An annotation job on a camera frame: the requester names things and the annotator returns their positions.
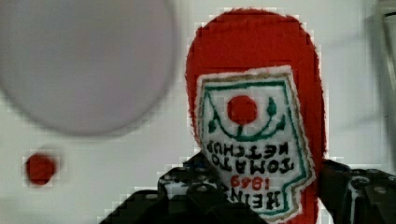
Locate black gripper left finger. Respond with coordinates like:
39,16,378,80
100,153,267,224

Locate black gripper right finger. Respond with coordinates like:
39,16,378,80
318,160,396,224

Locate red plush ketchup bottle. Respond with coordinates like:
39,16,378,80
186,8,326,224

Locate dark red plush strawberry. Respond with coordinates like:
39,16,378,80
25,153,57,186

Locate lavender round plate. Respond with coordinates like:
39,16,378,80
1,0,177,135

